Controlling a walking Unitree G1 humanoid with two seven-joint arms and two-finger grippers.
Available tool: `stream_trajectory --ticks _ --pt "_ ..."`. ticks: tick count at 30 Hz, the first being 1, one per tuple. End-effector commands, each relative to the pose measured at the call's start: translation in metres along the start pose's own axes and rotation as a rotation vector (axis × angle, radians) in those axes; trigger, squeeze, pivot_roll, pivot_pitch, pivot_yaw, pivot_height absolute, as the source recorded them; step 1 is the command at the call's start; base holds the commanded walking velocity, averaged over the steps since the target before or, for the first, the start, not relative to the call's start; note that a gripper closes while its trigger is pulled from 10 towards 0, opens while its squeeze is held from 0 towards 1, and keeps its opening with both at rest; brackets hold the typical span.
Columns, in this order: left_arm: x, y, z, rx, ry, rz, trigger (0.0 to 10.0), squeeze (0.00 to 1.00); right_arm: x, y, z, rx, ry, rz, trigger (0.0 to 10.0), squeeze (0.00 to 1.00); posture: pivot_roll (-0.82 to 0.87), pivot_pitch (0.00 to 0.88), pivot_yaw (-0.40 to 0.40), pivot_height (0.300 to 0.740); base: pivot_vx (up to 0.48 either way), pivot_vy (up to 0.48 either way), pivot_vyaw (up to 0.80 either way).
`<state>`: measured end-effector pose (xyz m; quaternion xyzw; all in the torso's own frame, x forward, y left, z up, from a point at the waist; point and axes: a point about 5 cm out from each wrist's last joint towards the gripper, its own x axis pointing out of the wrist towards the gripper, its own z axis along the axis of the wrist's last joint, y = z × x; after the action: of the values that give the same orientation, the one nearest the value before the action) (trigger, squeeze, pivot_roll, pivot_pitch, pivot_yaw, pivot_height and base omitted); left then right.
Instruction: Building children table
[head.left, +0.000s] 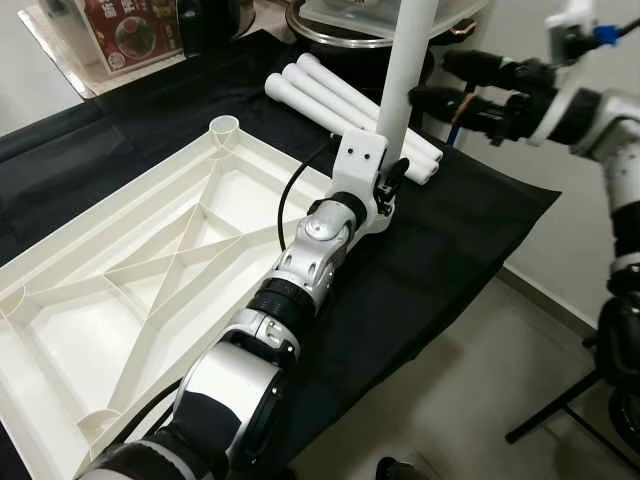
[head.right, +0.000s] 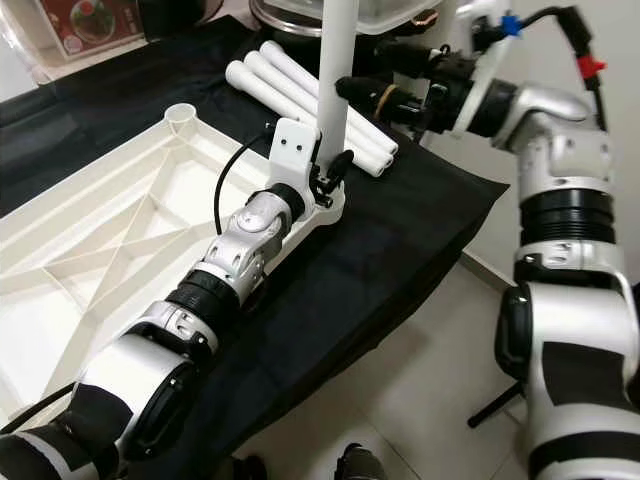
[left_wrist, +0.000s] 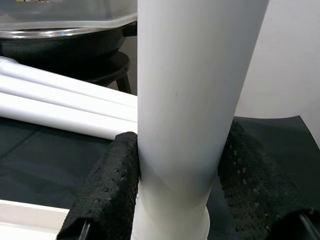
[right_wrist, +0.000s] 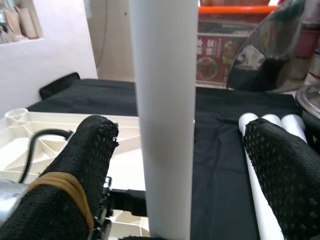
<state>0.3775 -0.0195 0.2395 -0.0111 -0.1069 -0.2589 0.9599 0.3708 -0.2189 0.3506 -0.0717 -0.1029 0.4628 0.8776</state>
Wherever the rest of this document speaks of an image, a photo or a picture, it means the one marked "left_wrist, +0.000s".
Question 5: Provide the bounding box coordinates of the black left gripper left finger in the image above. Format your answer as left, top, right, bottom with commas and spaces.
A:
56, 131, 140, 240

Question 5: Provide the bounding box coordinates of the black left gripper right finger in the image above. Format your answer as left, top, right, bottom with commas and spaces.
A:
217, 119, 320, 240

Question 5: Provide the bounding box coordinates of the black tablecloth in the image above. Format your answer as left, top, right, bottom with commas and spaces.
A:
0, 114, 320, 240

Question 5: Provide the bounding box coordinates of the white plastic table top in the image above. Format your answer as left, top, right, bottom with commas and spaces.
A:
0, 198, 71, 240

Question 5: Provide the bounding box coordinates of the black stool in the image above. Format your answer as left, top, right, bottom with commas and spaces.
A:
82, 51, 132, 95

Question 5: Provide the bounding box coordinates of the black pan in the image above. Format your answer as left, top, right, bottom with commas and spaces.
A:
0, 21, 138, 73

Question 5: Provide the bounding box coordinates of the clear plastic storage box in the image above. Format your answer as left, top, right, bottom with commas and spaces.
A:
0, 0, 139, 31

